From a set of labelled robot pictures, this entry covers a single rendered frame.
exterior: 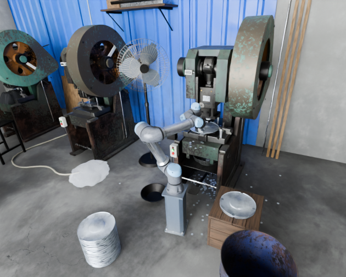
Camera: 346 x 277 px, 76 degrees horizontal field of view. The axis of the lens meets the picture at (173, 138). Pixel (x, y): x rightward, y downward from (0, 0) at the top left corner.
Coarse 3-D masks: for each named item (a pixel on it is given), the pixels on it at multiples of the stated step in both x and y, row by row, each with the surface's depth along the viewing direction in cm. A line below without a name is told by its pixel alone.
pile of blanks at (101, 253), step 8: (112, 232) 171; (80, 240) 166; (104, 240) 167; (112, 240) 173; (88, 248) 166; (96, 248) 166; (104, 248) 169; (112, 248) 175; (120, 248) 190; (88, 256) 172; (96, 256) 170; (104, 256) 173; (112, 256) 178; (96, 264) 175; (104, 264) 176
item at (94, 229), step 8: (88, 216) 185; (96, 216) 185; (104, 216) 184; (112, 216) 184; (80, 224) 178; (88, 224) 177; (96, 224) 176; (104, 224) 176; (112, 224) 176; (80, 232) 170; (88, 232) 170; (96, 232) 170; (104, 232) 169; (88, 240) 164; (96, 240) 164
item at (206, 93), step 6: (204, 84) 217; (210, 84) 210; (204, 90) 208; (210, 90) 205; (204, 96) 210; (210, 96) 207; (204, 102) 213; (210, 102) 210; (204, 108) 212; (210, 108) 212; (216, 108) 220; (204, 114) 215; (210, 114) 215
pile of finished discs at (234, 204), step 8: (232, 192) 194; (240, 192) 194; (224, 200) 186; (232, 200) 185; (240, 200) 184; (248, 200) 185; (224, 208) 178; (232, 208) 178; (240, 208) 177; (248, 208) 177; (232, 216) 171; (240, 216) 170; (248, 216) 171
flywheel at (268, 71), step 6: (264, 48) 199; (264, 54) 203; (264, 60) 207; (264, 66) 177; (270, 66) 178; (264, 72) 177; (270, 72) 178; (264, 78) 180; (258, 84) 185; (258, 90) 211; (258, 96) 209
